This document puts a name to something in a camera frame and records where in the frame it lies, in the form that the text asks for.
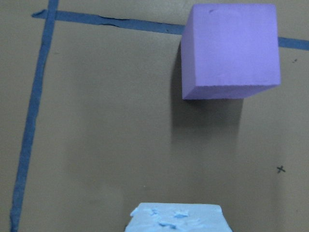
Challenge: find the light blue foam block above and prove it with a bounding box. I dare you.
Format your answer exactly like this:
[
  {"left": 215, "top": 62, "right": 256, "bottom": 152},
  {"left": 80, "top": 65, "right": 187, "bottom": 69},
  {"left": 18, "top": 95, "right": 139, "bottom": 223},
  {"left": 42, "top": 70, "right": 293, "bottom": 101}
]
[{"left": 125, "top": 203, "right": 232, "bottom": 232}]

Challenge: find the purple foam block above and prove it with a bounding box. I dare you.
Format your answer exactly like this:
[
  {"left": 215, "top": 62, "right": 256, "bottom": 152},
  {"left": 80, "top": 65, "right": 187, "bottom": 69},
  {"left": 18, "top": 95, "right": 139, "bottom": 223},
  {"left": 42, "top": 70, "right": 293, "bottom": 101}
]
[{"left": 181, "top": 3, "right": 281, "bottom": 100}]

